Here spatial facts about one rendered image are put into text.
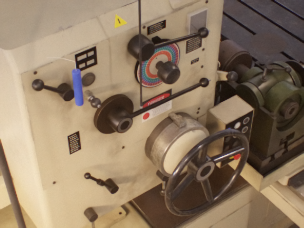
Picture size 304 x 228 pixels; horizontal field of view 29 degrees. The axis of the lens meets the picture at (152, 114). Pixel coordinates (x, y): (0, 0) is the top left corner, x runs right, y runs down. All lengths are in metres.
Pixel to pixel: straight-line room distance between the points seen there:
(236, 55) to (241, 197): 0.78
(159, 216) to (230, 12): 1.27
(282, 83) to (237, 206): 0.82
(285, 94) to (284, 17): 1.07
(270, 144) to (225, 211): 0.60
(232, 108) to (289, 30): 1.15
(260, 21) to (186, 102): 1.33
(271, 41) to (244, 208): 0.89
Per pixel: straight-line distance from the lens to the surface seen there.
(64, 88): 1.73
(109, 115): 1.90
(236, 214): 3.11
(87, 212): 2.19
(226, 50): 2.65
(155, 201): 2.88
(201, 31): 1.93
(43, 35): 1.71
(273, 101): 2.46
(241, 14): 3.44
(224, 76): 2.24
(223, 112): 2.26
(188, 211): 2.17
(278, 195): 2.88
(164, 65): 1.87
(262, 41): 3.24
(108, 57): 1.79
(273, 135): 2.51
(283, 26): 3.38
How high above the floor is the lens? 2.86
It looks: 43 degrees down
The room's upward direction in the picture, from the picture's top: straight up
